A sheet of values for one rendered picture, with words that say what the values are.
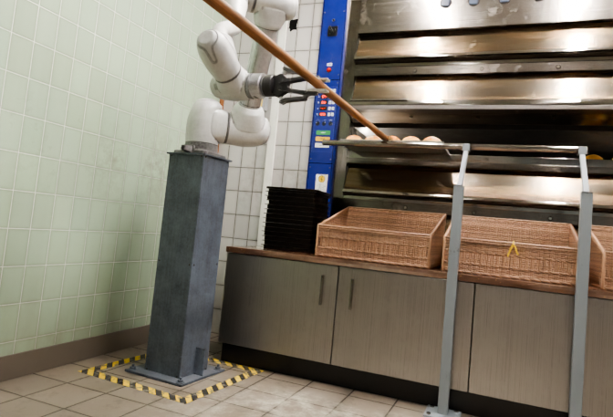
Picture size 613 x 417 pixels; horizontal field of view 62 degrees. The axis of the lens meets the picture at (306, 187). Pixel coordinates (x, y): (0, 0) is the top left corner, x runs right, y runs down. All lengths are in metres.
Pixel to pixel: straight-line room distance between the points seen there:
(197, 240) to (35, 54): 1.01
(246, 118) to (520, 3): 1.60
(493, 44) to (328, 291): 1.59
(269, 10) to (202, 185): 0.81
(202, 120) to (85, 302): 1.01
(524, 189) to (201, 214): 1.63
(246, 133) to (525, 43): 1.55
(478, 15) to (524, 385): 1.89
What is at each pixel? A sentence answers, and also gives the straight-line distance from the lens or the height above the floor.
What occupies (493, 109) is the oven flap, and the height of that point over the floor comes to 1.39.
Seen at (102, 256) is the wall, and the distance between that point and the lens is 2.66.
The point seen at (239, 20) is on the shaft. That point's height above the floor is 1.18.
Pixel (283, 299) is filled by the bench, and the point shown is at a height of 0.36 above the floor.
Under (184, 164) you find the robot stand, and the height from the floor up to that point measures 0.94.
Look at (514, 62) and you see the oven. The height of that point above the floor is 1.68.
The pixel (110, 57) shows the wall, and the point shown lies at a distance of 2.67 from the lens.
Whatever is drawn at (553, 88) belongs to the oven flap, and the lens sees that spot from 2.94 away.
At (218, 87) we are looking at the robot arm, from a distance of 1.86.
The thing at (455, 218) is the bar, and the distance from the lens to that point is 2.23.
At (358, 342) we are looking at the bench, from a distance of 2.40.
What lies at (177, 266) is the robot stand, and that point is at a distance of 2.37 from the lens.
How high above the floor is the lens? 0.72
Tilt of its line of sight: 4 degrees up
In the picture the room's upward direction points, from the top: 5 degrees clockwise
